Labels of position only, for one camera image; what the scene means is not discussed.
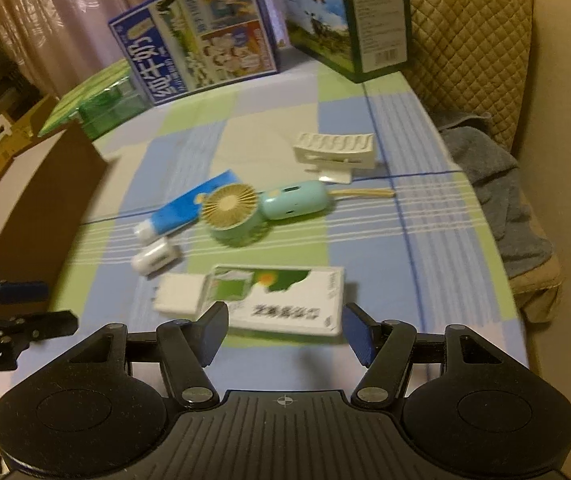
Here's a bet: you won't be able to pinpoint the green tissue pack bundle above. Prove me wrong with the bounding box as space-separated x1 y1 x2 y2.
38 58 151 140

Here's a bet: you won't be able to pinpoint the blue cream tube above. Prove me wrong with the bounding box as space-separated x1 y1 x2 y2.
133 170 240 246

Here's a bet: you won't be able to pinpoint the checkered tablecloth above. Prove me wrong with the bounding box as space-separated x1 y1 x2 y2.
0 46 532 401

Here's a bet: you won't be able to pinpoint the cardboard box with white handle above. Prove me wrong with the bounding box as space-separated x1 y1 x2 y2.
0 96 58 172

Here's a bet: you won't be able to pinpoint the teal handheld fan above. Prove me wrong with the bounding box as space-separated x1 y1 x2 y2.
200 181 333 246

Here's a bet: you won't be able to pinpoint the quilted beige chair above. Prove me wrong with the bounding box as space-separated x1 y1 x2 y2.
404 0 562 324

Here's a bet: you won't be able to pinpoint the brown white storage box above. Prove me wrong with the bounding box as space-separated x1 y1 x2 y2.
0 122 107 292

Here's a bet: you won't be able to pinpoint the white charger plug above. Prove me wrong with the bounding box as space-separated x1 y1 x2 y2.
153 274 207 318

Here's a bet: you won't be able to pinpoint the small white tube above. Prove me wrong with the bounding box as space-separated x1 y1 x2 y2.
131 237 180 276

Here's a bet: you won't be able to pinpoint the blue milk carton box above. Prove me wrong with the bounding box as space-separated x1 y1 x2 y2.
108 0 280 106

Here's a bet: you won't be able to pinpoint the wooden sticks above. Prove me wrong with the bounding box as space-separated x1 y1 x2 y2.
328 188 396 198

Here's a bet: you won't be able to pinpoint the green white medicine box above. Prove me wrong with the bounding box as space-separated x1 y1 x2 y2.
200 264 345 337

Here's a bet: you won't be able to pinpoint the grey blue towel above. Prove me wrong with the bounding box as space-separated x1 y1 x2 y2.
434 112 553 278

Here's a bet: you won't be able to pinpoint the white hair clip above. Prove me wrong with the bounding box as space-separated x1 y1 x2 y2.
293 132 377 184

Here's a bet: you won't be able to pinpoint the green milk gift box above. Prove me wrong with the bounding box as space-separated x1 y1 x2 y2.
280 0 411 84

